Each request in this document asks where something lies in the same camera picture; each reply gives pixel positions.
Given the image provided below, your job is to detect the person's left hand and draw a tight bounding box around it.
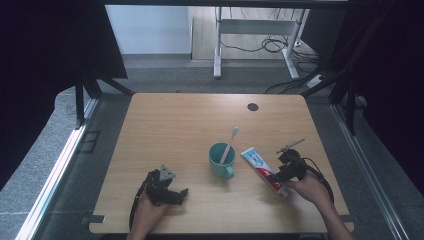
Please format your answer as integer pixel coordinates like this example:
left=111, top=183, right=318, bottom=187
left=134, top=192, right=170, bottom=225

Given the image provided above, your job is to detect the black curtain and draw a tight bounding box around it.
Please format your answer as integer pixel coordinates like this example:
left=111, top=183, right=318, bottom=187
left=0, top=0, right=128, bottom=192
left=328, top=0, right=424, bottom=188

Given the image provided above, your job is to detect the pink toothbrush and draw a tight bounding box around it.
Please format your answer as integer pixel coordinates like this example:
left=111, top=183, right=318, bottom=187
left=219, top=126, right=240, bottom=166

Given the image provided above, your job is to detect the aluminium rail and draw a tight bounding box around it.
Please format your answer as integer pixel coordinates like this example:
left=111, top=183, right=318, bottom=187
left=14, top=98, right=101, bottom=240
left=331, top=103, right=410, bottom=240

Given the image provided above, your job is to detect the white desk frame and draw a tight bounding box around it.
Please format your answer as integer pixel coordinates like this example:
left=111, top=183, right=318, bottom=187
left=213, top=6, right=309, bottom=80

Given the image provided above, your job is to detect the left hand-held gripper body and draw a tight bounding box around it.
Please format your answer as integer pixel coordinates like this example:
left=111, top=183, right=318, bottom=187
left=144, top=164, right=177, bottom=206

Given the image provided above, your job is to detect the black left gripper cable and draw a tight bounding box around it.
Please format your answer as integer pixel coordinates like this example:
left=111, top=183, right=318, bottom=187
left=129, top=178, right=151, bottom=231

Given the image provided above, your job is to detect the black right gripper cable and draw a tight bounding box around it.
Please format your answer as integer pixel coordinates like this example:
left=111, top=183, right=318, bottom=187
left=298, top=156, right=335, bottom=204

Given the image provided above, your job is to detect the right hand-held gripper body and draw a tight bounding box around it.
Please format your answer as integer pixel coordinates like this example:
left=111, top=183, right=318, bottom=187
left=275, top=138, right=308, bottom=183

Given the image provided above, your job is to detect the toothpaste tube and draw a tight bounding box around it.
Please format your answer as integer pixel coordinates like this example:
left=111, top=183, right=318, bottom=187
left=240, top=146, right=290, bottom=198

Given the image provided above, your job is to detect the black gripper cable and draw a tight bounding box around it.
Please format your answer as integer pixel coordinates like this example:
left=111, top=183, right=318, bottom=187
left=129, top=178, right=151, bottom=231
left=298, top=156, right=335, bottom=204

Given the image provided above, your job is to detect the teal cup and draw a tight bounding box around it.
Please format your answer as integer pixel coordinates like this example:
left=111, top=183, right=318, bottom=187
left=208, top=142, right=237, bottom=181

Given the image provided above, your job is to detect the black frame strut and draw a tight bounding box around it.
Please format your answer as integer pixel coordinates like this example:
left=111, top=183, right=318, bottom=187
left=301, top=9, right=388, bottom=136
left=74, top=63, right=134, bottom=129

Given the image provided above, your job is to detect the person's right hand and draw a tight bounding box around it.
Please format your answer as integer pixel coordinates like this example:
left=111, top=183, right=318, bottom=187
left=285, top=170, right=330, bottom=206

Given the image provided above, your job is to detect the white power strip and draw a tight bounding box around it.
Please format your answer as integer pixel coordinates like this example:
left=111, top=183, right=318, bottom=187
left=306, top=74, right=325, bottom=89

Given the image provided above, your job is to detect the black floor cable bundle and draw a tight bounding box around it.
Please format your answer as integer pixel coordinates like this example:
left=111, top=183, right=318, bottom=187
left=220, top=31, right=321, bottom=64

